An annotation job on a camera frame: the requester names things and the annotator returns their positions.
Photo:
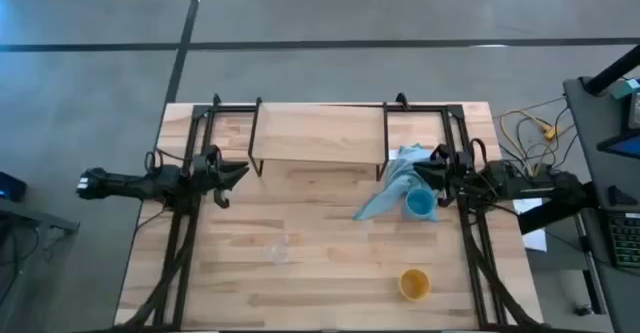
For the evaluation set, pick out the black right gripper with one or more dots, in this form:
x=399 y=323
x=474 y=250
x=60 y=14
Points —
x=456 y=178

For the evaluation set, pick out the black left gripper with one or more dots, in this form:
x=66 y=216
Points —
x=207 y=178

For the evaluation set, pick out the blue plastic cup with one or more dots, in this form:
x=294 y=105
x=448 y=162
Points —
x=420 y=204

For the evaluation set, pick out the clear plastic cup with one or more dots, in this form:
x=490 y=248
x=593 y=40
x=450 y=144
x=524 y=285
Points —
x=277 y=253

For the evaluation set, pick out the yellow plastic cup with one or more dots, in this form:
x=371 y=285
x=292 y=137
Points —
x=414 y=285

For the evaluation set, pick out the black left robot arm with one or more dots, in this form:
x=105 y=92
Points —
x=125 y=185

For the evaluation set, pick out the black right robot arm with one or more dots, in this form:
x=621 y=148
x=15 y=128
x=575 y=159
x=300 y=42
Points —
x=515 y=180

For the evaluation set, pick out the light blue cloth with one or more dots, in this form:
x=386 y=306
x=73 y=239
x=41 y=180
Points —
x=395 y=185

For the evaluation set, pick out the white paper sheet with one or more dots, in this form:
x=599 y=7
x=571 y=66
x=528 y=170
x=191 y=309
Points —
x=532 y=223

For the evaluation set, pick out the black slanted pole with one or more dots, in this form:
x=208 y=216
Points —
x=612 y=73
x=555 y=213

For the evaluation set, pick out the grey side desk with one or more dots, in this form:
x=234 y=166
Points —
x=600 y=173

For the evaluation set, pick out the laptop with blue screen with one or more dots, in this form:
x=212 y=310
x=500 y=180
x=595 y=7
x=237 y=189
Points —
x=622 y=145

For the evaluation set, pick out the grey metal cart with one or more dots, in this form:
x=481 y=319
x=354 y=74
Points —
x=35 y=223

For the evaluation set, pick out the black keyboard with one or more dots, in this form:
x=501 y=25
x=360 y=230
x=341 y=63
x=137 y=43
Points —
x=625 y=240

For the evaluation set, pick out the teal small box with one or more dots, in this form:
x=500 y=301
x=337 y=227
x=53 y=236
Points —
x=626 y=88

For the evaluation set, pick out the black device with blue light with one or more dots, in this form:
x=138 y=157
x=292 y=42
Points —
x=11 y=187

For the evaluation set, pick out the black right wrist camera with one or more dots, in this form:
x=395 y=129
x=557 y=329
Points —
x=445 y=154

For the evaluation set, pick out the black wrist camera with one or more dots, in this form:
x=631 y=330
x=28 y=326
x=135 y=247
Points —
x=445 y=154
x=210 y=155

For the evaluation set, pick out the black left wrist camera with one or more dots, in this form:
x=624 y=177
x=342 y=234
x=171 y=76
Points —
x=210 y=155

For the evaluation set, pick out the black triangular bracket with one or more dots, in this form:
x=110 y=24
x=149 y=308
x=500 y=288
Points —
x=620 y=197

